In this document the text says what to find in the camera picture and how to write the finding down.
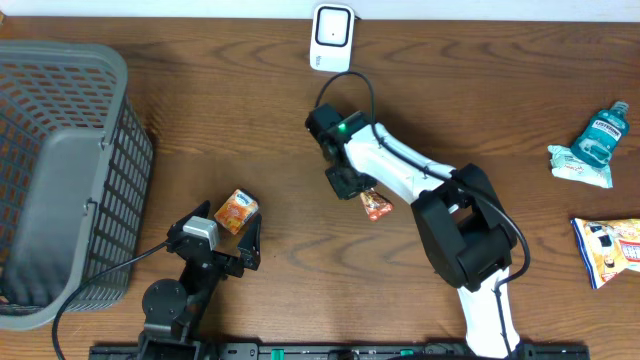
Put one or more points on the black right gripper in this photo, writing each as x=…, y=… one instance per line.
x=344, y=193

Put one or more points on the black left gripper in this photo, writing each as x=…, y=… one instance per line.
x=249, y=252

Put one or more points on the small orange tissue pack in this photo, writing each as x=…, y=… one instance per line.
x=236, y=211

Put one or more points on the orange red snack bar wrapper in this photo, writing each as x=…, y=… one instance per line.
x=376, y=206

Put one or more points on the pale green snack packet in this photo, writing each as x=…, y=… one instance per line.
x=565, y=165

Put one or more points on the teal Listerine mouthwash bottle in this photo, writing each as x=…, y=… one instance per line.
x=596, y=145

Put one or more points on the yellow chips snack bag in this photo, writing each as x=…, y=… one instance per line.
x=607, y=247

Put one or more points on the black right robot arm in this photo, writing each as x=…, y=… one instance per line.
x=465, y=233

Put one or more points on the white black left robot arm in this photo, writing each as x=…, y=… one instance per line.
x=174, y=308

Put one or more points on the white barcode scanner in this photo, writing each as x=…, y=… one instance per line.
x=331, y=38

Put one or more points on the grey plastic shopping basket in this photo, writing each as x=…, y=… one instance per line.
x=76, y=164

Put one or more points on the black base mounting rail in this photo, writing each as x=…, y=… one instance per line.
x=253, y=351

